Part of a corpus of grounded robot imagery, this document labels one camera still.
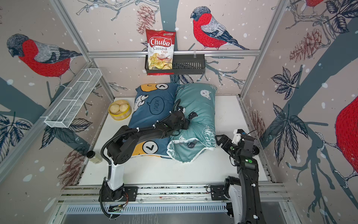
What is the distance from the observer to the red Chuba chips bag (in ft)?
2.78

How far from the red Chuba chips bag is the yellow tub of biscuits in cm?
36

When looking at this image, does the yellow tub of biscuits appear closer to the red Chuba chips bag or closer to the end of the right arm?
the red Chuba chips bag

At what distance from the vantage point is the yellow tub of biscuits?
3.49ft
